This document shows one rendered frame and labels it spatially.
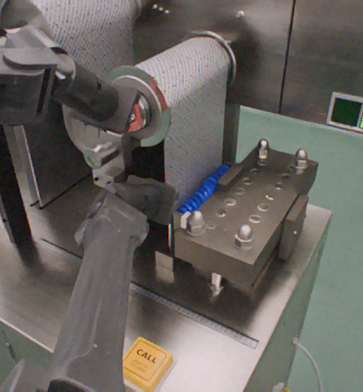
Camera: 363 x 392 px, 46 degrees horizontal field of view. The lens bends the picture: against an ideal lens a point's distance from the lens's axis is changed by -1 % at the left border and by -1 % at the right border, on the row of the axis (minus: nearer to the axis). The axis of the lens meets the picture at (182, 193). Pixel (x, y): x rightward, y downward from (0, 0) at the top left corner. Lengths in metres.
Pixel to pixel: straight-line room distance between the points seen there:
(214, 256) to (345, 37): 0.49
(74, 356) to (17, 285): 0.62
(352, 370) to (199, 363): 1.23
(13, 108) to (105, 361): 0.31
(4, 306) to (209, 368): 0.41
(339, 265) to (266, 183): 1.43
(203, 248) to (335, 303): 1.42
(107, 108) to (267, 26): 0.47
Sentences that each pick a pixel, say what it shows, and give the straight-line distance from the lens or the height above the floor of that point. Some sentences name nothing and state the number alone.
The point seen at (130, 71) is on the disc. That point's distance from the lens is 0.74.
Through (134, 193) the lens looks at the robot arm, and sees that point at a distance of 0.68.
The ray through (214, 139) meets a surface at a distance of 0.95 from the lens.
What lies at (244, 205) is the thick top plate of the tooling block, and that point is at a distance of 0.89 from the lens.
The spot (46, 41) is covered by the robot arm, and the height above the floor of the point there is 1.40.
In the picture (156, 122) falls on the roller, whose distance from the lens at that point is 0.74.
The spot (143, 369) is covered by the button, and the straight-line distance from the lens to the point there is 0.75.
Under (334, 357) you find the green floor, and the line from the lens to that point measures 1.97.
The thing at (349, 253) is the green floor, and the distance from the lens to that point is 2.43.
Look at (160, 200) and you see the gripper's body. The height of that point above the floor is 1.12.
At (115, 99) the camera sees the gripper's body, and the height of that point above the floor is 1.32.
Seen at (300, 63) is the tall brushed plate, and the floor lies 1.27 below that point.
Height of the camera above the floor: 1.56
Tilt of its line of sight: 36 degrees down
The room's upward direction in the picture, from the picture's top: straight up
